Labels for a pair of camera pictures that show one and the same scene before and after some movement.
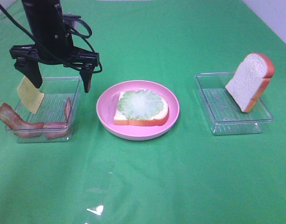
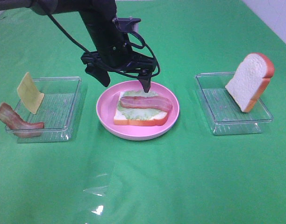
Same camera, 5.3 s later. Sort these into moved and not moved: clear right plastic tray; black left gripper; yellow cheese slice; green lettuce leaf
Moved: black left gripper
Not moved: yellow cheese slice; clear right plastic tray; green lettuce leaf
